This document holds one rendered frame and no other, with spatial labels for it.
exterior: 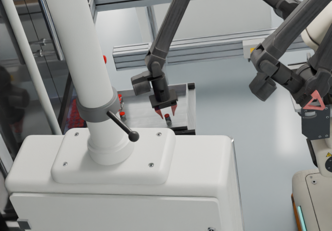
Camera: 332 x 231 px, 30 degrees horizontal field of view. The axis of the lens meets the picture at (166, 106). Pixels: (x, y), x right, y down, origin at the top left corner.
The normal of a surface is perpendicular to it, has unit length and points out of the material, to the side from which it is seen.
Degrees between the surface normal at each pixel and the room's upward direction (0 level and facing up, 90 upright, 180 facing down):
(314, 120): 90
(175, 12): 74
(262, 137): 0
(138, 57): 90
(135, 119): 0
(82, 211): 90
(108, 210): 90
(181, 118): 0
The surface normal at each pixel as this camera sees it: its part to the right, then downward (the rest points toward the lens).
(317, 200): -0.16, -0.75
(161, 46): 0.22, 0.18
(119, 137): 0.74, 0.34
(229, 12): -0.03, 0.65
